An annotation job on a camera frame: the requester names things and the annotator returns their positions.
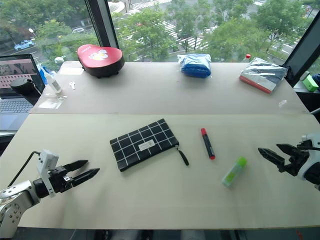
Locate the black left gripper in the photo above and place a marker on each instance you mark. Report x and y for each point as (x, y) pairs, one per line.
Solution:
(58, 178)

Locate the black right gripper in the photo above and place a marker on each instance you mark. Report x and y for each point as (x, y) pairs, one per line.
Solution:
(296, 160)

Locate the black grid pencil pouch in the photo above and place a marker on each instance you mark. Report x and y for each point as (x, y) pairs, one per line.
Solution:
(142, 145)

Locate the laptop computer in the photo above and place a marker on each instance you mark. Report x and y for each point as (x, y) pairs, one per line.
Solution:
(15, 100)

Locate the small clear plastic piece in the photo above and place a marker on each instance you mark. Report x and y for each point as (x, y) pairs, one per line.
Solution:
(282, 103)

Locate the green glue stick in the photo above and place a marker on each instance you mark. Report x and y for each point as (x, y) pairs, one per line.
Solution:
(233, 172)

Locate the red and black marker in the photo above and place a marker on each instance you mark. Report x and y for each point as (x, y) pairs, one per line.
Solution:
(208, 143)

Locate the clear plastic bag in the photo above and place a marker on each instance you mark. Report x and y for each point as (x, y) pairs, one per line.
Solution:
(51, 102)

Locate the green box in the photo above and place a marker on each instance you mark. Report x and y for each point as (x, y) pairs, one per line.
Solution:
(310, 83)

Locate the silver package with red edge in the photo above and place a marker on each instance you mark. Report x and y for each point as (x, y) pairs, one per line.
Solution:
(262, 75)

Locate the small white key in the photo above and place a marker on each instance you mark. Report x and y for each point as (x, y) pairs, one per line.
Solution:
(72, 85)

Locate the white squeeze bottle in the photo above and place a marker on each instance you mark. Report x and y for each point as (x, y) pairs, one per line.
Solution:
(52, 83)

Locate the red-capped bottle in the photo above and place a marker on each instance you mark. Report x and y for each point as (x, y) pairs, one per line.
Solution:
(247, 57)

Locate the black rounded device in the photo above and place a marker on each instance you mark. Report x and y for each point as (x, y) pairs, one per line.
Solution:
(23, 87)

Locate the red heart-shaped box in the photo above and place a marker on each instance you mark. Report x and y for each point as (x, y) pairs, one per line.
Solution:
(100, 60)

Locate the pale green tape roll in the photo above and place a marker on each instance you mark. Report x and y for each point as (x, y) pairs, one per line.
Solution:
(60, 60)

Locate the blue cloth in plastic bag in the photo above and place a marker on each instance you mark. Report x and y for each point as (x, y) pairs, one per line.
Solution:
(196, 66)

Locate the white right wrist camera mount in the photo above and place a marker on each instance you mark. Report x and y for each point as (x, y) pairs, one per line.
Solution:
(311, 155)

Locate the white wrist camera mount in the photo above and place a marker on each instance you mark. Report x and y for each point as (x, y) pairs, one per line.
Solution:
(46, 160)
(311, 155)

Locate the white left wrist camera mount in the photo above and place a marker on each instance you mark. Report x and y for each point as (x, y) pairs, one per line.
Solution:
(46, 160)

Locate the black window frame post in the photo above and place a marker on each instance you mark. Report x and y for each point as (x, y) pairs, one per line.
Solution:
(102, 22)
(303, 50)

